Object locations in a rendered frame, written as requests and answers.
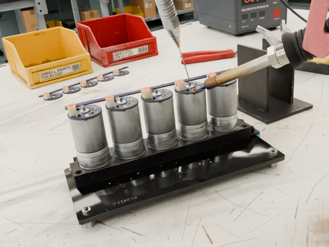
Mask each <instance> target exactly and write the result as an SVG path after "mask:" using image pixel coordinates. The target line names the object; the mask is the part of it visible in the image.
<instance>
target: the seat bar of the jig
mask: <svg viewBox="0 0 329 247"><path fill-rule="evenodd" d="M237 123H238V127H237V129H235V130H233V131H229V132H215V131H212V130H210V129H209V126H208V133H209V134H208V136H207V137H206V138H204V139H201V140H197V141H187V140H183V139H181V138H180V137H179V130H178V129H177V130H176V131H177V141H178V143H177V145H175V146H174V147H172V148H168V149H163V150H156V149H151V148H149V147H148V145H147V138H144V139H143V140H144V147H145V152H144V154H142V155H141V156H139V157H136V158H133V159H118V158H116V157H115V155H114V149H113V147H110V148H109V151H110V156H111V161H110V162H109V163H108V164H107V165H105V166H103V167H101V168H98V169H92V170H87V169H83V168H81V167H79V162H78V158H77V156H76V157H73V160H74V162H73V163H69V164H70V170H71V174H72V177H73V180H74V183H75V186H76V188H79V187H82V186H85V185H89V184H92V183H96V182H99V181H103V180H106V179H109V178H112V177H116V176H119V175H123V174H126V173H130V172H134V171H137V170H141V169H144V168H148V167H151V166H155V165H157V164H161V163H164V162H168V161H171V160H175V159H178V158H182V157H185V156H188V155H192V154H195V153H199V152H202V151H206V150H209V149H212V148H216V147H220V146H223V145H226V144H230V143H233V142H237V141H240V140H244V139H247V138H251V126H249V125H248V124H247V123H245V122H243V121H242V120H240V119H239V118H237ZM208 125H209V122H208Z"/></svg>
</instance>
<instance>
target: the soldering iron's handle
mask: <svg viewBox="0 0 329 247"><path fill-rule="evenodd" d="M305 30H306V27H304V29H300V30H298V32H297V31H295V32H293V33H290V32H286V33H284V34H282V45H283V48H284V51H285V54H286V56H287V58H288V60H289V62H290V64H291V65H292V67H293V68H295V69H297V68H299V67H301V66H302V64H303V63H304V62H307V61H308V60H312V59H313V58H314V57H315V58H317V56H315V55H313V54H311V53H310V52H308V51H306V50H304V49H303V47H302V45H303V40H304V35H305ZM324 30H325V32H327V33H329V17H328V18H327V20H326V22H325V26H324Z"/></svg>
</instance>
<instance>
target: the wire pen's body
mask: <svg viewBox="0 0 329 247"><path fill-rule="evenodd" d="M155 3H156V6H157V9H158V12H159V14H160V17H161V20H162V23H163V26H164V29H165V30H172V29H175V28H176V27H178V26H179V24H180V22H179V19H178V16H177V13H176V10H175V6H174V3H173V0H155Z"/></svg>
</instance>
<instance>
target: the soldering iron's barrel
mask: <svg viewBox="0 0 329 247"><path fill-rule="evenodd" d="M288 63H290V62H289V60H288V58H287V56H286V54H285V51H284V48H283V45H282V43H280V44H277V45H275V46H271V47H269V48H267V54H266V55H264V56H261V57H259V58H257V59H254V60H252V61H249V62H247V63H245V64H242V65H240V66H237V67H235V68H233V69H230V70H228V71H225V72H223V73H221V74H218V75H215V76H213V77H211V78H209V79H206V80H205V81H204V86H205V88H206V89H208V90H210V89H212V88H215V87H219V86H220V85H222V84H225V83H227V82H230V81H232V80H235V79H238V78H240V77H243V76H245V75H248V74H250V73H253V72H255V71H258V70H260V69H263V68H265V67H268V66H270V65H271V66H272V67H274V68H276V69H277V68H280V67H282V66H283V65H286V64H288Z"/></svg>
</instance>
